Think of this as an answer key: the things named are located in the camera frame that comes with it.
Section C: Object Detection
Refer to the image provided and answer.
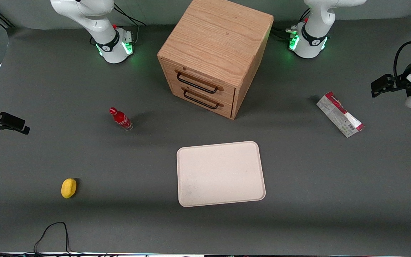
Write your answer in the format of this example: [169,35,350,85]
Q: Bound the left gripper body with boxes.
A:
[393,59,411,94]

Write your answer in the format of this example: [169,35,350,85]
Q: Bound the red white cookie box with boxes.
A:
[316,91,365,138]

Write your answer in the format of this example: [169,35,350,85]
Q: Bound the cream plastic tray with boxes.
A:
[176,141,266,207]

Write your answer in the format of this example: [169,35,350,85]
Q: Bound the yellow lemon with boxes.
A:
[61,178,77,199]

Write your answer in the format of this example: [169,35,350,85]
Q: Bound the red cola bottle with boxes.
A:
[109,107,134,131]

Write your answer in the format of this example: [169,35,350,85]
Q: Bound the wooden drawer cabinet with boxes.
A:
[157,0,274,120]

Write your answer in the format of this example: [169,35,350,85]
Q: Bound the wooden drawer front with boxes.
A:
[168,79,234,119]
[161,59,236,105]

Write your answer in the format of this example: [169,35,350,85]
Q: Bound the black left arm base cable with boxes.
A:
[270,8,311,41]

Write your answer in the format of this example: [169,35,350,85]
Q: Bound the black arm base cable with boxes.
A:
[270,8,311,41]
[113,3,147,44]

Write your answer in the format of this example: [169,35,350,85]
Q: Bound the looped black cable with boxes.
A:
[33,222,72,255]

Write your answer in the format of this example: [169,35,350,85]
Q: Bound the black right arm base cable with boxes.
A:
[113,3,147,44]

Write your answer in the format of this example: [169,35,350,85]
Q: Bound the black metal drawer handle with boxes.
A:
[181,87,224,110]
[174,70,224,95]

